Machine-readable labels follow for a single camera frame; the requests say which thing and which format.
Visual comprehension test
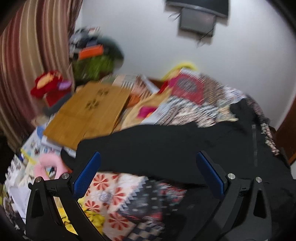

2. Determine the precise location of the black zip hoodie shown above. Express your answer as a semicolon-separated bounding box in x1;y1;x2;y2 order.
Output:
61;99;295;240

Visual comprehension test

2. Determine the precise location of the patchwork patterned bedspread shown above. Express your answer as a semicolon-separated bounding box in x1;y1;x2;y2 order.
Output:
82;68;278;240

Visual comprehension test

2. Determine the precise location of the brown wooden door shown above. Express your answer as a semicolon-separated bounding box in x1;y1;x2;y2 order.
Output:
276;99;296;165

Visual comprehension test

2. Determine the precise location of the brown wooden board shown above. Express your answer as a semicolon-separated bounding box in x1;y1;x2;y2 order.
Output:
43;82;131;150

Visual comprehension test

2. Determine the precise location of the red plush toy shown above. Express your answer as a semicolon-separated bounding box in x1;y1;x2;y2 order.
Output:
30;70;72;107

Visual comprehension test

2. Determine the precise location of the green camouflage bag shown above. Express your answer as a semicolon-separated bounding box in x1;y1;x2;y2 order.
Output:
72;55;114;82

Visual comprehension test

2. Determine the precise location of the yellow hoop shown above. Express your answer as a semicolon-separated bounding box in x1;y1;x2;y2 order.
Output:
161;61;198;81

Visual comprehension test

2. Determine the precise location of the orange box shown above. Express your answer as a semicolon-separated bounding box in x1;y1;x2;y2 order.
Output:
78;45;104;60

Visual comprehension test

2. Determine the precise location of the striped red curtain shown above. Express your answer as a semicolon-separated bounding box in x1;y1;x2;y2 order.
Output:
1;1;82;151

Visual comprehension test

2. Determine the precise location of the dark green cushion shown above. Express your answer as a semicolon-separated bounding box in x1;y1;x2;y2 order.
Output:
96;37;125;69

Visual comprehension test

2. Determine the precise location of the pink ring toy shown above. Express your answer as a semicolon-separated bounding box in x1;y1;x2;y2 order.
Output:
34;153;72;181

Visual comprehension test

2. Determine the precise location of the small black wall monitor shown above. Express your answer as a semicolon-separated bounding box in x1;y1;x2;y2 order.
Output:
179;8;216;38

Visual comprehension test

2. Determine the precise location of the black wall television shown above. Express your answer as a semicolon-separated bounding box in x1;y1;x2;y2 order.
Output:
166;0;229;19

